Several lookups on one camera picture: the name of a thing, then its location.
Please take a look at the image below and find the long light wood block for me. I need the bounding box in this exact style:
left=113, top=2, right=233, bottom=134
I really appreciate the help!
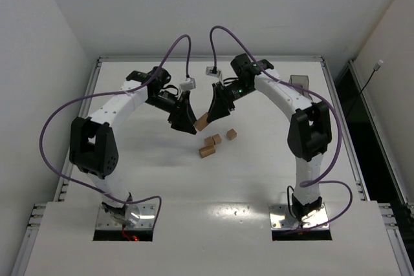
left=194, top=112, right=209, bottom=132

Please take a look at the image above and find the small wood cube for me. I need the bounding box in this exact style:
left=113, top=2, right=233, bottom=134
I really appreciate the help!
left=226, top=129, right=237, bottom=140
left=204, top=136, right=215, bottom=146
left=212, top=134, right=222, bottom=145

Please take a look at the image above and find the long striped wood block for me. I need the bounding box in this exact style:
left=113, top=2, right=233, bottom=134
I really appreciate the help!
left=199, top=145, right=216, bottom=158

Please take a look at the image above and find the smoky transparent plastic bin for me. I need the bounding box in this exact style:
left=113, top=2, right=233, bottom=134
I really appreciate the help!
left=289, top=75, right=312, bottom=100

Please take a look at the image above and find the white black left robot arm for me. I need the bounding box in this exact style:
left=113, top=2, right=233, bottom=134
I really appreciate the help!
left=69, top=67, right=197, bottom=218

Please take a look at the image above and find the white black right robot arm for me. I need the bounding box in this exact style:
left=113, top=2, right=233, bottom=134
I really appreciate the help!
left=207, top=54, right=332, bottom=220

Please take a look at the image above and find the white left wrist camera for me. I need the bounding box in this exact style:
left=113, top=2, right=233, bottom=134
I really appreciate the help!
left=179, top=77, right=197, bottom=92

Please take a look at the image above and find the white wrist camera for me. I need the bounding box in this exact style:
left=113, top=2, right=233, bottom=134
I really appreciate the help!
left=205, top=66, right=222, bottom=79
left=179, top=77, right=197, bottom=92

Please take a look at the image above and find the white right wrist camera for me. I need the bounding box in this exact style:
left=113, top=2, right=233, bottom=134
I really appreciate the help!
left=205, top=66, right=222, bottom=79

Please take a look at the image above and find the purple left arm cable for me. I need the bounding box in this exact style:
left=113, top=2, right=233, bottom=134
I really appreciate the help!
left=39, top=33, right=162, bottom=231

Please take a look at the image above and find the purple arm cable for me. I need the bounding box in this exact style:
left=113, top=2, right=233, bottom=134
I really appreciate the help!
left=209, top=25, right=353, bottom=232
left=39, top=33, right=162, bottom=231

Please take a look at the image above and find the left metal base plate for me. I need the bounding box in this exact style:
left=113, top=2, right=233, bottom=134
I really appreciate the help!
left=95, top=204, right=156, bottom=231

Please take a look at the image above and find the metal base plate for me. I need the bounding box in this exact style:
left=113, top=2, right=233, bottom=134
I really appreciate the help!
left=269, top=204, right=329, bottom=231
left=95, top=204, right=156, bottom=231

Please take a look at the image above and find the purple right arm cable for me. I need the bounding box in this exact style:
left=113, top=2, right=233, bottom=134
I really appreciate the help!
left=209, top=25, right=353, bottom=232

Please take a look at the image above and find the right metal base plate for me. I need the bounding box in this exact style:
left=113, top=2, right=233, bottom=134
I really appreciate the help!
left=269, top=204, right=329, bottom=231

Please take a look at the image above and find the black wall cable with plug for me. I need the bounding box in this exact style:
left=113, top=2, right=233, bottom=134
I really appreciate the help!
left=351, top=59, right=384, bottom=102

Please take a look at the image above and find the aluminium table frame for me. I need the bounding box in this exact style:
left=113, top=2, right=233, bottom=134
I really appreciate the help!
left=9, top=55, right=414, bottom=276

